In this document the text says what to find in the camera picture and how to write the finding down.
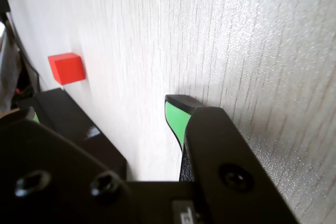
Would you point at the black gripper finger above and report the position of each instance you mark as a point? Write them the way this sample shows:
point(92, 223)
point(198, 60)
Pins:
point(223, 155)
point(52, 171)

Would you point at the red cube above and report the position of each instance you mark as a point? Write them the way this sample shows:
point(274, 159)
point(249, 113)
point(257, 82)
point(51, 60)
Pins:
point(68, 69)

